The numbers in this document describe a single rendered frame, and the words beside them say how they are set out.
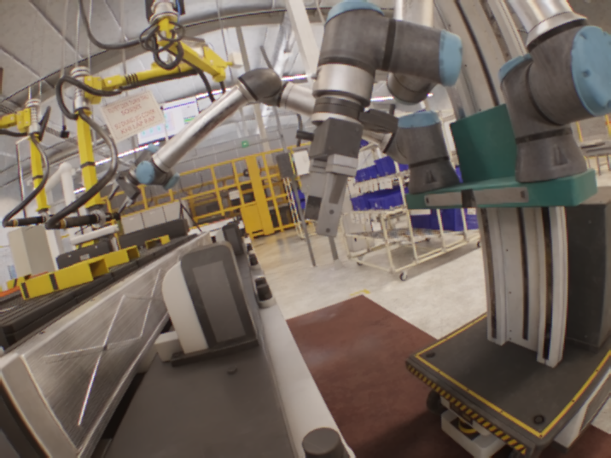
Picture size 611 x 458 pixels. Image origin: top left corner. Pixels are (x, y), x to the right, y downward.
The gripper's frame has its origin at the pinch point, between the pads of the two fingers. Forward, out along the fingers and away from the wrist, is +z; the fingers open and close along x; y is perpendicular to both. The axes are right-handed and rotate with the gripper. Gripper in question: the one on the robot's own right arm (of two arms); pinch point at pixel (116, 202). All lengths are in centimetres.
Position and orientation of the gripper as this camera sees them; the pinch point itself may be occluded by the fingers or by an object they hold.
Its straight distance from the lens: 152.6
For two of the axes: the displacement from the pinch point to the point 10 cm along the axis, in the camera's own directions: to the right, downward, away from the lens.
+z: -7.2, 6.9, 1.1
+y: -0.4, 1.2, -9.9
